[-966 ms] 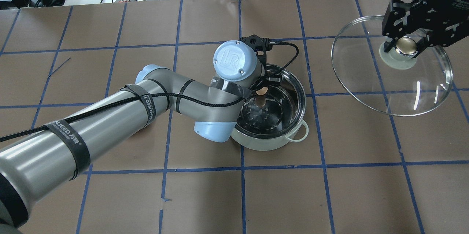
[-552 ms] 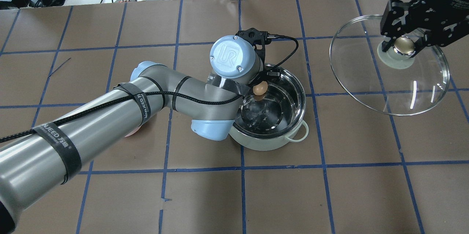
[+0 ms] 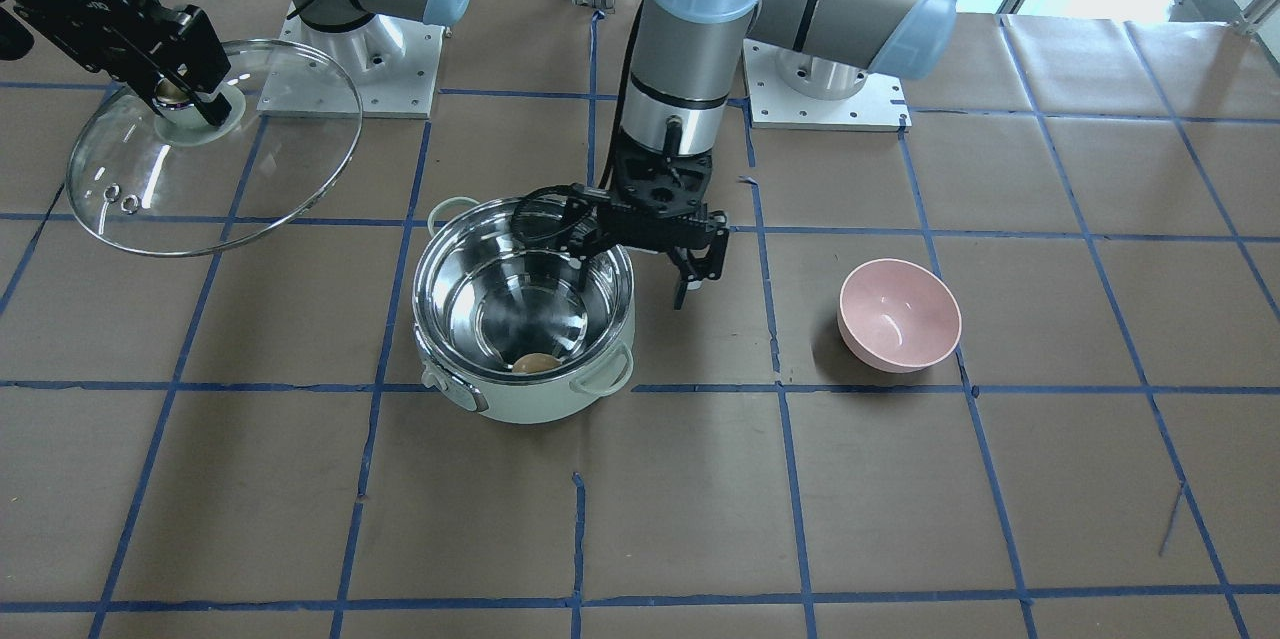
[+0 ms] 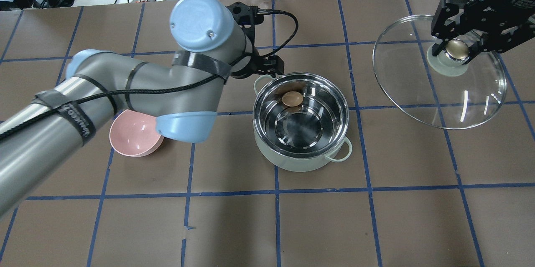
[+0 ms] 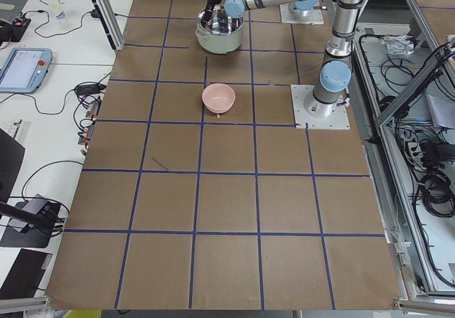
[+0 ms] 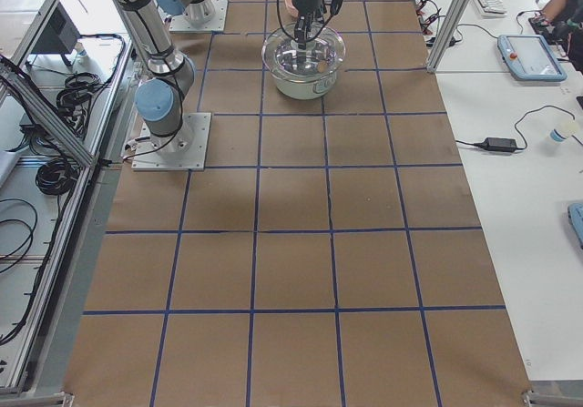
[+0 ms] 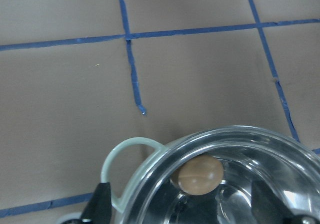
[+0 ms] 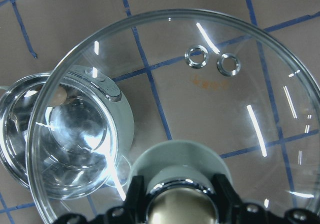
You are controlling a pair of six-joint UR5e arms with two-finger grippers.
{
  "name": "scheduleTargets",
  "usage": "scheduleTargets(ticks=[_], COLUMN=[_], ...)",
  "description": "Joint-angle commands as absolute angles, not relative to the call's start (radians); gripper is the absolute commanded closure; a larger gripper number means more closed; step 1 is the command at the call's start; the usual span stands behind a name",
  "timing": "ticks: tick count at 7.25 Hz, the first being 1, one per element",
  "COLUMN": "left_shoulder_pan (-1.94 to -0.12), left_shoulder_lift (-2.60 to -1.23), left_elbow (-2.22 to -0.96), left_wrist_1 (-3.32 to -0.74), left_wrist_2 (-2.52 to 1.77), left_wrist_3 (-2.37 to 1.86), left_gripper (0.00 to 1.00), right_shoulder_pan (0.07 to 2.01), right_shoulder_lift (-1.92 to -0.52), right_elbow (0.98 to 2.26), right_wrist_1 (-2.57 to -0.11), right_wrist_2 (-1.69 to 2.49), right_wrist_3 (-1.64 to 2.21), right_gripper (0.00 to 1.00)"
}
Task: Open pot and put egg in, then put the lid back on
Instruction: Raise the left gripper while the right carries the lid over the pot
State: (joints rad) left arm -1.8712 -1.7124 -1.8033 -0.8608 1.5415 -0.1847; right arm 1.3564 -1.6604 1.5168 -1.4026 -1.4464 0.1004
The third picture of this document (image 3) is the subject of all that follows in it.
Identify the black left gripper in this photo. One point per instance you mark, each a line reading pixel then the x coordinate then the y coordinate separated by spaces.
pixel 704 257

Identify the glass pot lid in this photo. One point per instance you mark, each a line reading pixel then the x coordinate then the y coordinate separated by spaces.
pixel 149 177

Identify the brown egg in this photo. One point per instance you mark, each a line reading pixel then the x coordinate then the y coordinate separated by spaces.
pixel 535 363

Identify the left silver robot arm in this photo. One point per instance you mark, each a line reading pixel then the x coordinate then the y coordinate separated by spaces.
pixel 676 78

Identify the pale green cooking pot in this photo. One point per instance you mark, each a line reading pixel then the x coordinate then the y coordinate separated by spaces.
pixel 493 285

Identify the pink bowl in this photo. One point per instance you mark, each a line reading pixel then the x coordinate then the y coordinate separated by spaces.
pixel 898 317

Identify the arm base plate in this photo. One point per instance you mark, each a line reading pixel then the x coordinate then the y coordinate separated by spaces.
pixel 801 92
pixel 389 64

